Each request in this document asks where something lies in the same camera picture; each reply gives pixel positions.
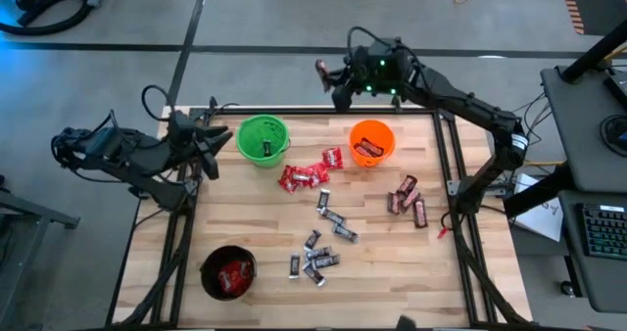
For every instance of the dark Hershey's bar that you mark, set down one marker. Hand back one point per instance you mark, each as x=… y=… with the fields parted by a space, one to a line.
x=346 y=233
x=312 y=239
x=318 y=252
x=314 y=275
x=333 y=217
x=323 y=199
x=267 y=147
x=326 y=261
x=294 y=266

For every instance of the black desk device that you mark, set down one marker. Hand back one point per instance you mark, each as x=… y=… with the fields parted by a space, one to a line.
x=618 y=88

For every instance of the white paper sheet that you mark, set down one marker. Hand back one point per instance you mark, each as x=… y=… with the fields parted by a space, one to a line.
x=544 y=218

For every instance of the black power strip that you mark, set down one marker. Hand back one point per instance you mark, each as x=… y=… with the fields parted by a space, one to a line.
x=497 y=188

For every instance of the brown PayDay bar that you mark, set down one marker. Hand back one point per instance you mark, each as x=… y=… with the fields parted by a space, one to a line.
x=420 y=212
x=410 y=199
x=408 y=184
x=373 y=147
x=393 y=203
x=361 y=151
x=322 y=74

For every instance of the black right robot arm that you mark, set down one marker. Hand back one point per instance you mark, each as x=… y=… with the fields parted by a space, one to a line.
x=465 y=106

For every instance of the round black pad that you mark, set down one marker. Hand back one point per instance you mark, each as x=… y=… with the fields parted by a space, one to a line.
x=610 y=125

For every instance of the grey metal bench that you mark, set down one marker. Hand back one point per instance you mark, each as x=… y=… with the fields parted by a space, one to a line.
x=39 y=212

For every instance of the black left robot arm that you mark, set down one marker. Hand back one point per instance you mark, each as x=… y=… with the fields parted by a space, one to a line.
x=132 y=159

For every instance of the green plastic bucket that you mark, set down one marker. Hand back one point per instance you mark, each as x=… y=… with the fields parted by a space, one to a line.
x=250 y=130

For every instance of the black slanted desk strut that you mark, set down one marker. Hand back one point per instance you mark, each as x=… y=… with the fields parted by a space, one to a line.
x=539 y=191

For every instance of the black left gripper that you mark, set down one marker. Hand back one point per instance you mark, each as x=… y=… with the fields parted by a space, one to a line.
x=186 y=140

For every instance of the small red tag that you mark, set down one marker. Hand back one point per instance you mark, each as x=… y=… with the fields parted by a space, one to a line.
x=442 y=233

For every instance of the black slanted stand pole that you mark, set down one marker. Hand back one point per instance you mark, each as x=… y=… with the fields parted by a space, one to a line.
x=595 y=52

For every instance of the grey keyboard desk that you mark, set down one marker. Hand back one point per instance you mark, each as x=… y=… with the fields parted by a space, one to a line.
x=595 y=282

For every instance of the dark mat striped edge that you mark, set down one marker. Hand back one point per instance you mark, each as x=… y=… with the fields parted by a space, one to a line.
x=588 y=27

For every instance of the grey desk top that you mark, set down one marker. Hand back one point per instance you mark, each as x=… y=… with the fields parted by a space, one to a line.
x=583 y=110

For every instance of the black plastic bucket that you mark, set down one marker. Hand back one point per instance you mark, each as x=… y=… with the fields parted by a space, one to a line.
x=210 y=272

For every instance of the black caster wheel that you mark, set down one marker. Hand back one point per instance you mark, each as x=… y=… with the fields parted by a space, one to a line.
x=566 y=288

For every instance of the black backlit keyboard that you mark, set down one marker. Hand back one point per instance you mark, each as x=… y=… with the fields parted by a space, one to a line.
x=605 y=230

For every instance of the orange pumpkin bucket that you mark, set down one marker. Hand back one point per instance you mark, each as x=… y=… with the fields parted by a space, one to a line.
x=382 y=159

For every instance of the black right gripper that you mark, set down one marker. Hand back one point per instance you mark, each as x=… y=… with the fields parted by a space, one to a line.
x=377 y=71

